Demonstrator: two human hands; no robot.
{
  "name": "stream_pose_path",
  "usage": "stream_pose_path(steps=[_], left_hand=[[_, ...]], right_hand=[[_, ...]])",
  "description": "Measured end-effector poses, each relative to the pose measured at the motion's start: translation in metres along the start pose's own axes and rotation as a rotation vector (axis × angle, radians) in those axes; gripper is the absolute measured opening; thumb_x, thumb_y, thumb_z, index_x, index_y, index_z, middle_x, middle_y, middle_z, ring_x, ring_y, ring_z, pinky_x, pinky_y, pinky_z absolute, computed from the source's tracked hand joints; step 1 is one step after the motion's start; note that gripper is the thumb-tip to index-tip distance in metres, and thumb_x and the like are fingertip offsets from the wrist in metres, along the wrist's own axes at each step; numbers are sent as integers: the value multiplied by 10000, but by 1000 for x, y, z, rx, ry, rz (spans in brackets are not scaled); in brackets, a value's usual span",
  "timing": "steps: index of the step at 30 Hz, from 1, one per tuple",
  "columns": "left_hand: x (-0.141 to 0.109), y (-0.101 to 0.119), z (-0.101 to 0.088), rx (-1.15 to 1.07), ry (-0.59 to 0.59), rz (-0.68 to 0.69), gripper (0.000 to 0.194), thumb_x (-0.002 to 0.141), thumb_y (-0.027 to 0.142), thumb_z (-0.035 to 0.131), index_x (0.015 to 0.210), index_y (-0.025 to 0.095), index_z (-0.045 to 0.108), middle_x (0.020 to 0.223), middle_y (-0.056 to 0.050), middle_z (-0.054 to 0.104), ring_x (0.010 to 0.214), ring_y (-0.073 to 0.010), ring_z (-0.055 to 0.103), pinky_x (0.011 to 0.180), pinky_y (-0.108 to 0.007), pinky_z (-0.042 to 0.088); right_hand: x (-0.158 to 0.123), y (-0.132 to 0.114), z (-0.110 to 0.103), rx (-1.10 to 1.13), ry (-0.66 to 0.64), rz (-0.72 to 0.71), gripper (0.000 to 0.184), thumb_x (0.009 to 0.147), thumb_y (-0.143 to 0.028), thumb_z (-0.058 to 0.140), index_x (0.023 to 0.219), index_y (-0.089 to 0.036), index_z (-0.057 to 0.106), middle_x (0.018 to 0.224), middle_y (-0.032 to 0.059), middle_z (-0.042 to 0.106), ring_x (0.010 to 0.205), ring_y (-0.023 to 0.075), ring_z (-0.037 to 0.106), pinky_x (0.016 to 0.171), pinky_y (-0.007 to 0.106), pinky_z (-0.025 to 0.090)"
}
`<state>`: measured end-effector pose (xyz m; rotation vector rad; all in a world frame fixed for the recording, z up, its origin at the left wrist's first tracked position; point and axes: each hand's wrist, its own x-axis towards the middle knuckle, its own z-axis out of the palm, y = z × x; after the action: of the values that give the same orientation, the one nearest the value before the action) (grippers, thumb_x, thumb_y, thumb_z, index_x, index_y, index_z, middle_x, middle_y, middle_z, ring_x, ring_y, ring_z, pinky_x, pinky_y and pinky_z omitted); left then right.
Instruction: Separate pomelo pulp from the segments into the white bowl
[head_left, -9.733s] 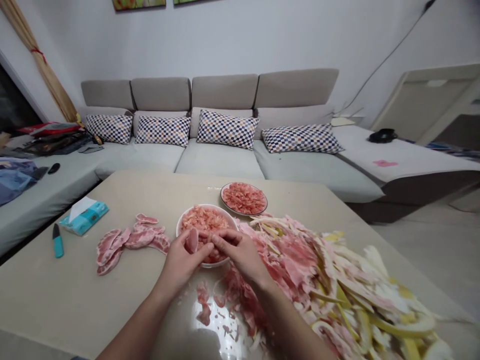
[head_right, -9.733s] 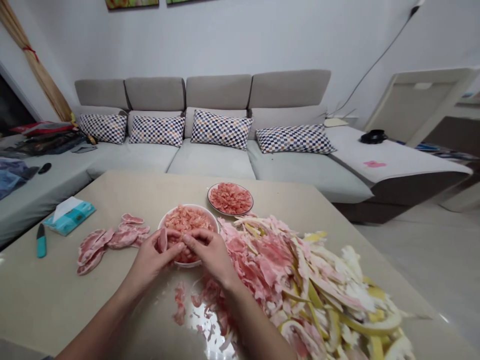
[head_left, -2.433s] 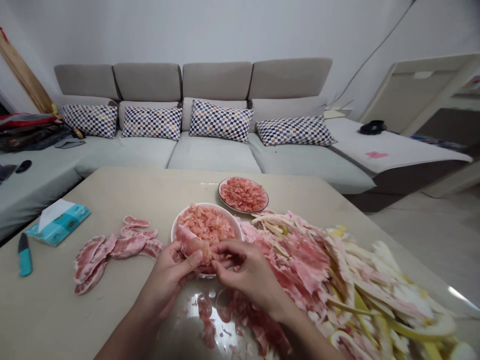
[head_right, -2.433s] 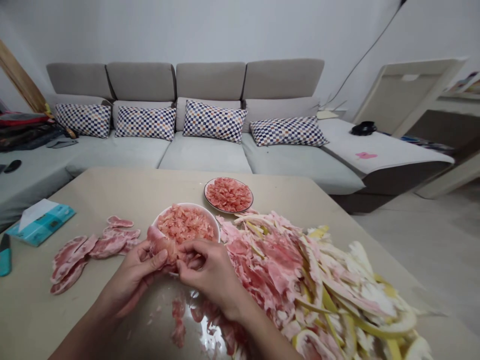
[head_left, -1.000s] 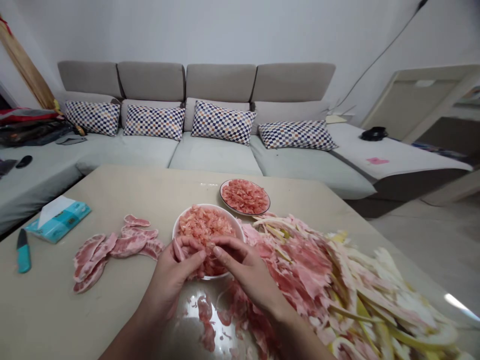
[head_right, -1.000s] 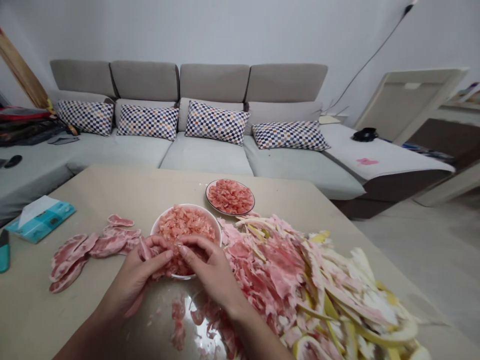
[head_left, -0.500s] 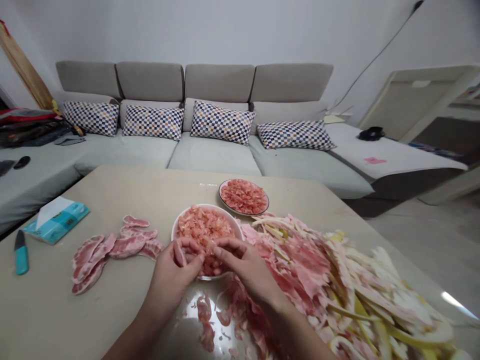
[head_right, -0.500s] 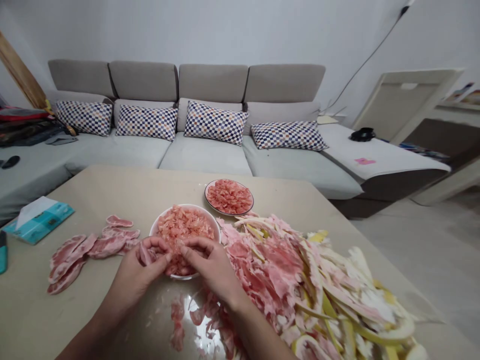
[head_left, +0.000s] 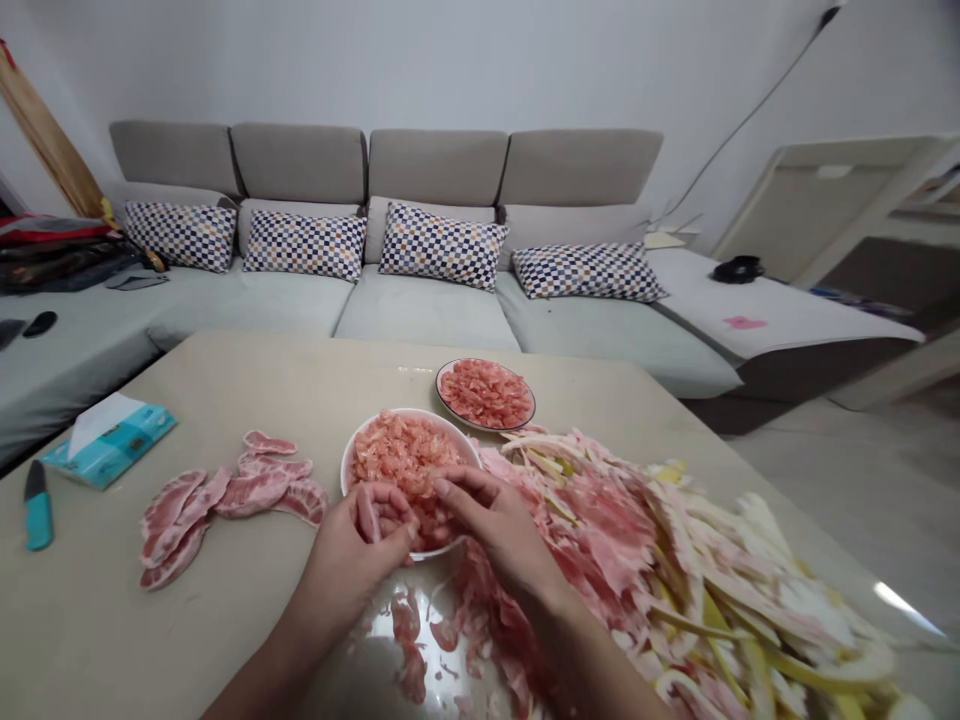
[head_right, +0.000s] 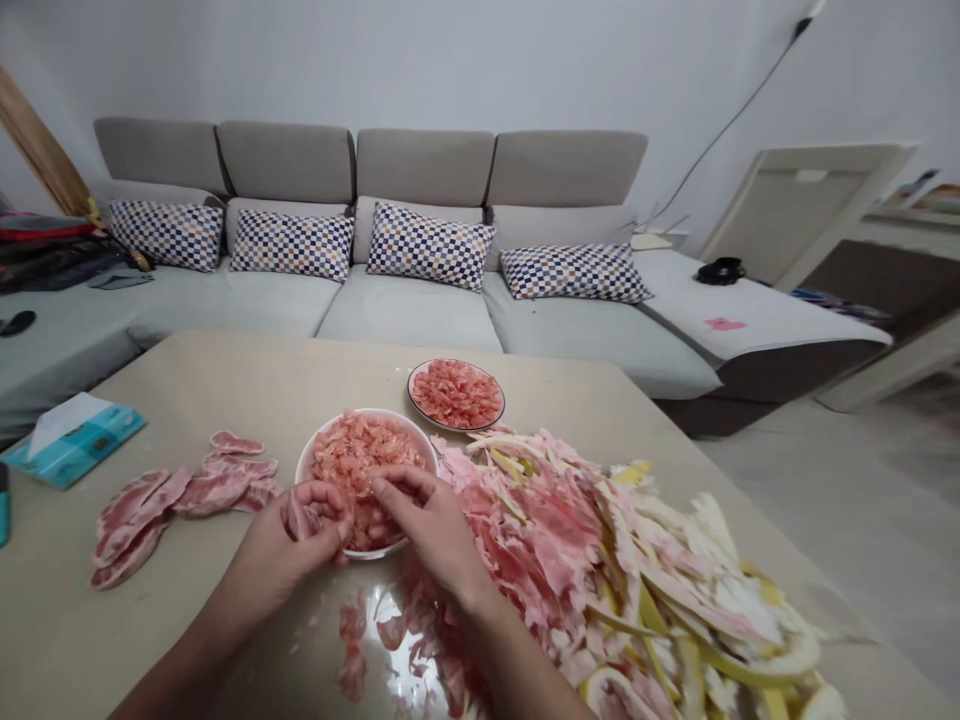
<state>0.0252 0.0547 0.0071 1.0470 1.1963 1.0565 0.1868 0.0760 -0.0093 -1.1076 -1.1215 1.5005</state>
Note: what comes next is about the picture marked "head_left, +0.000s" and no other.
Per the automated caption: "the person's left hand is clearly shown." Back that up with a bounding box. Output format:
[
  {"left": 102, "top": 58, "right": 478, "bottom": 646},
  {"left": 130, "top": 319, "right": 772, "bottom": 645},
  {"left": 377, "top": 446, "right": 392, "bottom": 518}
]
[{"left": 313, "top": 480, "right": 422, "bottom": 598}]

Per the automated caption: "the person's right hand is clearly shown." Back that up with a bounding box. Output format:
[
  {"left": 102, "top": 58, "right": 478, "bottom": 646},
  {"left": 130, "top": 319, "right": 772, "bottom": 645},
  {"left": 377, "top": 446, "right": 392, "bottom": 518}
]
[{"left": 430, "top": 464, "right": 573, "bottom": 601}]

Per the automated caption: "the pomelo pulp heap in bowl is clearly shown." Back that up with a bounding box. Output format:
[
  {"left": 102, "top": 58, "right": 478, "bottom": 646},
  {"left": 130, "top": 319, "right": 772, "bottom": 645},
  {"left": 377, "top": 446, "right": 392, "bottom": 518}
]
[{"left": 350, "top": 409, "right": 474, "bottom": 553}]

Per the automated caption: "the white bowl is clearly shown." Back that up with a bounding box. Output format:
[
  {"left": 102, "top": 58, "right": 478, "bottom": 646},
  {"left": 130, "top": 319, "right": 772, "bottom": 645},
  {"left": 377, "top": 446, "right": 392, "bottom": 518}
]
[{"left": 341, "top": 407, "right": 485, "bottom": 562}]

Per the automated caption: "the white plate with dark rim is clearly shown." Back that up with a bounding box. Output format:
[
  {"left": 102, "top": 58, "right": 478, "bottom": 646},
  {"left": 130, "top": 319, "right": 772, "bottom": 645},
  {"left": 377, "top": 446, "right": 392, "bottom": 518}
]
[{"left": 434, "top": 358, "right": 539, "bottom": 433}]

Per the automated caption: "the pomelo pulp heap on plate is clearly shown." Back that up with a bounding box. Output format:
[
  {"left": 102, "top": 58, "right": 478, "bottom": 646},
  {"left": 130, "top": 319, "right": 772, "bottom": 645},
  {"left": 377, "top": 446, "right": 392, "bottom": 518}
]
[{"left": 440, "top": 359, "right": 533, "bottom": 429}]

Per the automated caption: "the group of pink pomelo segments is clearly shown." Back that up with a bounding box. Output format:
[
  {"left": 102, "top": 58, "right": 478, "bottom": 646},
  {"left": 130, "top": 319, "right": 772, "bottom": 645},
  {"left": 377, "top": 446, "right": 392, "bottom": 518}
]
[{"left": 137, "top": 428, "right": 332, "bottom": 593}]

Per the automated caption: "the grey sectional sofa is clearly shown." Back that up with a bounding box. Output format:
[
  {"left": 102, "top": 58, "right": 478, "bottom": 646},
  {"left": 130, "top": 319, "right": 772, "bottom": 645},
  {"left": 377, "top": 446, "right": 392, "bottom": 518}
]
[{"left": 0, "top": 119, "right": 928, "bottom": 470}]

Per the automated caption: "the pile of pomelo peels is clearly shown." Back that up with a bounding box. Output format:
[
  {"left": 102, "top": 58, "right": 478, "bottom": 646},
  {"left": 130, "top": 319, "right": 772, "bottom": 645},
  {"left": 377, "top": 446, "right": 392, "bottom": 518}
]
[{"left": 388, "top": 424, "right": 940, "bottom": 720}]

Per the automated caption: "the checkered cushion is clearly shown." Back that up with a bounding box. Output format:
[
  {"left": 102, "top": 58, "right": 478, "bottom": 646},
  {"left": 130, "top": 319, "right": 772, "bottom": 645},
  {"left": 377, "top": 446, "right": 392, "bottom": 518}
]
[
  {"left": 122, "top": 200, "right": 240, "bottom": 273},
  {"left": 377, "top": 201, "right": 512, "bottom": 294},
  {"left": 240, "top": 208, "right": 370, "bottom": 285},
  {"left": 510, "top": 240, "right": 672, "bottom": 304}
]

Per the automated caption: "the teal tissue pack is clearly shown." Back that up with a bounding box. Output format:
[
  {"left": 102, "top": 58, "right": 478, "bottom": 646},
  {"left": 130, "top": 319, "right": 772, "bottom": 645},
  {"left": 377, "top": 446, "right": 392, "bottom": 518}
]
[{"left": 38, "top": 392, "right": 180, "bottom": 493}]

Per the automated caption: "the beige paper sheet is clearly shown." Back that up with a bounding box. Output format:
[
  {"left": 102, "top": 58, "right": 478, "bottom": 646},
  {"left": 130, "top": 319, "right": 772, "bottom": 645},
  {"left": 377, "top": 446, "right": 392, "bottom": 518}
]
[{"left": 643, "top": 212, "right": 705, "bottom": 251}]

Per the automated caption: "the pile of bags and clothes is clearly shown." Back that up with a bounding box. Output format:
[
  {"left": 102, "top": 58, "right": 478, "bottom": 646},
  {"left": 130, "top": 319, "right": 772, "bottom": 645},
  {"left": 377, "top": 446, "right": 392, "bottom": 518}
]
[{"left": 0, "top": 212, "right": 171, "bottom": 296}]

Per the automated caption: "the black bundle on sofa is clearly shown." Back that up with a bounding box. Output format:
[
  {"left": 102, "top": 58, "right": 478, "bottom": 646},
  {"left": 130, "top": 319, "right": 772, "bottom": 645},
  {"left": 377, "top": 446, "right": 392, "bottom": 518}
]
[{"left": 710, "top": 254, "right": 767, "bottom": 286}]

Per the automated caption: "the wooden board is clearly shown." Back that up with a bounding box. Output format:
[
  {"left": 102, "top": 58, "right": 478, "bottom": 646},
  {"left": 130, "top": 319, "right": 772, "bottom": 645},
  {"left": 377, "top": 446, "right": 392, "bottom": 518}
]
[{"left": 0, "top": 37, "right": 108, "bottom": 220}]

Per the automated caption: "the teal handled knife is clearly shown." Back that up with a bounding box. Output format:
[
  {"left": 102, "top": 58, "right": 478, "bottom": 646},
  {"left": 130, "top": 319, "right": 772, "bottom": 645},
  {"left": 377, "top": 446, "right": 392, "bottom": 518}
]
[{"left": 22, "top": 459, "right": 56, "bottom": 553}]

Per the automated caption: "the white wooden frame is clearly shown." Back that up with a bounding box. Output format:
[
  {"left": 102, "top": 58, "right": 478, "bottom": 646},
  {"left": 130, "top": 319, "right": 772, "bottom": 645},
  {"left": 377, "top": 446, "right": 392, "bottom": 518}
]
[{"left": 707, "top": 133, "right": 960, "bottom": 292}]

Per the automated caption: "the black wall cable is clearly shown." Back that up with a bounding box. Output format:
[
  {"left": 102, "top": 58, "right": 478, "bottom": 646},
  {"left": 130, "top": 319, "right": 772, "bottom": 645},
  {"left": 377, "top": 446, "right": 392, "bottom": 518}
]
[{"left": 652, "top": 5, "right": 847, "bottom": 235}]

